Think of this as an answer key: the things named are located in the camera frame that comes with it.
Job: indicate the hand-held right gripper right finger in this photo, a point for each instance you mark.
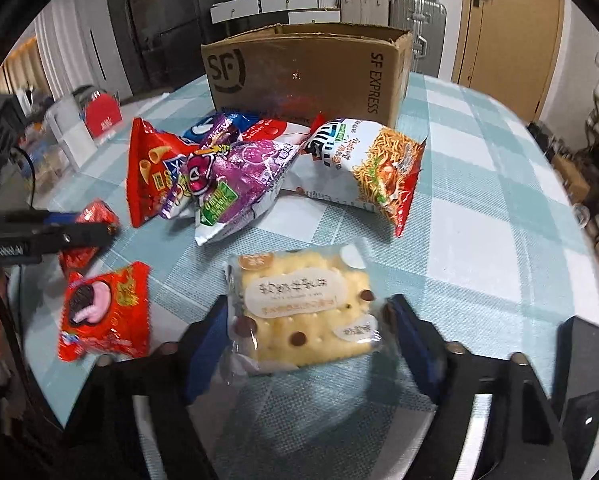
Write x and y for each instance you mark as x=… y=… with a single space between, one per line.
x=413 y=345

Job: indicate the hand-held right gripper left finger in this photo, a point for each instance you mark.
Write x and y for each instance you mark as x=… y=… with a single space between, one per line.
x=212 y=331

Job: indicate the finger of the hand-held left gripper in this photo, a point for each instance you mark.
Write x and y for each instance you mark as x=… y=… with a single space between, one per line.
x=86 y=235
x=61 y=218

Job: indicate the small red snack packet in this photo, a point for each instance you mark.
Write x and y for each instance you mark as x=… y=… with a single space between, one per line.
x=91 y=215

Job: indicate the red cookie packet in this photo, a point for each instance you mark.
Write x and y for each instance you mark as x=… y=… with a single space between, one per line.
x=109 y=310

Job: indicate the red cone snack bag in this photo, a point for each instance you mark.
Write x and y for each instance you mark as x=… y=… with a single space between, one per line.
x=149 y=170

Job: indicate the clear cracker packet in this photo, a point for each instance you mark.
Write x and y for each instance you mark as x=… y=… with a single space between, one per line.
x=299 y=305

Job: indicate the orange noodle snack bag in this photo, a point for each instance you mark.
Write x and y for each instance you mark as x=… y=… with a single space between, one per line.
x=379 y=170

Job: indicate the brown cardboard box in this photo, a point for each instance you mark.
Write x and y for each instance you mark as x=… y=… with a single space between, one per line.
x=304 y=75

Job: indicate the white plastic box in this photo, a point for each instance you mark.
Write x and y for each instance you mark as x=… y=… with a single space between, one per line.
x=68 y=130

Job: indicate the red paper bag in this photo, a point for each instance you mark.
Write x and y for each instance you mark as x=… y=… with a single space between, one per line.
x=103 y=117

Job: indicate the white curtain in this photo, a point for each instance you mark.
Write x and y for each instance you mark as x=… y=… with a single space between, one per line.
x=64 y=45

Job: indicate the checked blue tablecloth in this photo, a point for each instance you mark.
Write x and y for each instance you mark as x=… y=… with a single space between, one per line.
x=479 y=210

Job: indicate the blue and white packet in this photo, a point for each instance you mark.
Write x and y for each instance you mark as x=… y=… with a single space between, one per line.
x=199 y=129

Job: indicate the purple grape snack bag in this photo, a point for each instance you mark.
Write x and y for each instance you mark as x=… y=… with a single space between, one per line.
x=259 y=170

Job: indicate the dark tall cabinet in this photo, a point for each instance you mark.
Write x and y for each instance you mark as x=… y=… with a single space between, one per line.
x=116 y=25

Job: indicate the dark grey fridge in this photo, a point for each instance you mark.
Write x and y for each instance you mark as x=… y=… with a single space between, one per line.
x=172 y=25

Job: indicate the brown cardboard block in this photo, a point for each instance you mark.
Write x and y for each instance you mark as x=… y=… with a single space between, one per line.
x=572 y=179

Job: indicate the white drawer desk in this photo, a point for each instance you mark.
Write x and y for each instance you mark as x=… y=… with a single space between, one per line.
x=279 y=2

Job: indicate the silver suitcase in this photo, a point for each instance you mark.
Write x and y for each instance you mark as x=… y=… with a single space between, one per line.
x=422 y=22

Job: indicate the wooden door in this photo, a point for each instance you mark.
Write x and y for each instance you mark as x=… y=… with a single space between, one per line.
x=509 y=35

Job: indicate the beige suitcase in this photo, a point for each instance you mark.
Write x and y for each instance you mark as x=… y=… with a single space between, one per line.
x=364 y=5

